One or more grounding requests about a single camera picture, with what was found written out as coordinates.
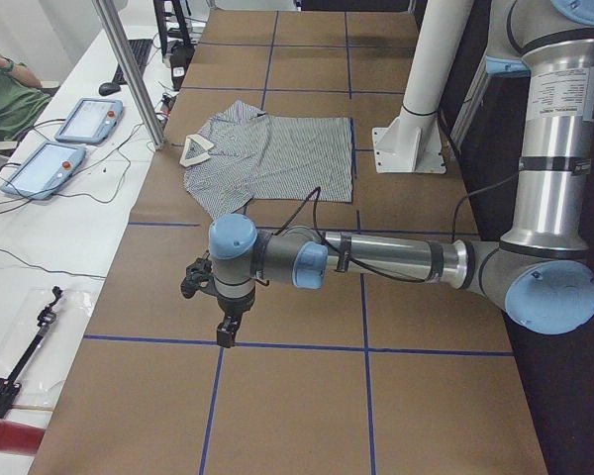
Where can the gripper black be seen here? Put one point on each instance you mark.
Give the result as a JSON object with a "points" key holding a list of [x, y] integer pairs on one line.
{"points": [[233, 307]]}

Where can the striped polo shirt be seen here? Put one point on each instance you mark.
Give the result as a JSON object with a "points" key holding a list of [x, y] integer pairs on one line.
{"points": [[259, 156]]}

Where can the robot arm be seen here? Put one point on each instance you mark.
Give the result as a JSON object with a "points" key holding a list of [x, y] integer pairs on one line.
{"points": [[536, 271]]}

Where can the black clamp tool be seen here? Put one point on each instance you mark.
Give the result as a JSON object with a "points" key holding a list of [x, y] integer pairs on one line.
{"points": [[10, 386]]}

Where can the lower teach pendant tablet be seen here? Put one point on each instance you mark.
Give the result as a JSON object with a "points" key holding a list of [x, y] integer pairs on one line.
{"points": [[45, 171]]}

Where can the teach pendant tablet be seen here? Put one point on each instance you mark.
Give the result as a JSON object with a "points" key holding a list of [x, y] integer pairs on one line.
{"points": [[91, 121], [45, 171]]}

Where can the upper teach pendant tablet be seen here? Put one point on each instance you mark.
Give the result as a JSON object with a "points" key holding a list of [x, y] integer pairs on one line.
{"points": [[91, 121]]}

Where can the red cylinder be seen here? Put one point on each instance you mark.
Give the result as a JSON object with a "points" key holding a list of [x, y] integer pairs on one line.
{"points": [[20, 439]]}

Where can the black computer mouse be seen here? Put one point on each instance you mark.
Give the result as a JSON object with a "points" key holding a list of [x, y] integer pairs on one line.
{"points": [[108, 88]]}

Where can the black device with label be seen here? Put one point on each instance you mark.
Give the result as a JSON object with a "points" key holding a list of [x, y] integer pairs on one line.
{"points": [[177, 58]]}

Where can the black keyboard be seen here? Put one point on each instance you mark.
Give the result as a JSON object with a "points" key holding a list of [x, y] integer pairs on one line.
{"points": [[140, 49]]}

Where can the person in green shirt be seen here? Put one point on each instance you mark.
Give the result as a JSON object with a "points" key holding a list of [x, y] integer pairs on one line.
{"points": [[22, 99]]}

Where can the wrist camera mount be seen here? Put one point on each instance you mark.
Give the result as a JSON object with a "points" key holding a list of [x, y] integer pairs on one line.
{"points": [[199, 278]]}

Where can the white pedestal column base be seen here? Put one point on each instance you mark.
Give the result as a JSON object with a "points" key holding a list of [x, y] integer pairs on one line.
{"points": [[412, 143]]}

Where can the aluminium frame post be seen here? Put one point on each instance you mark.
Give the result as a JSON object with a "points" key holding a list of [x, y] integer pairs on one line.
{"points": [[112, 25]]}

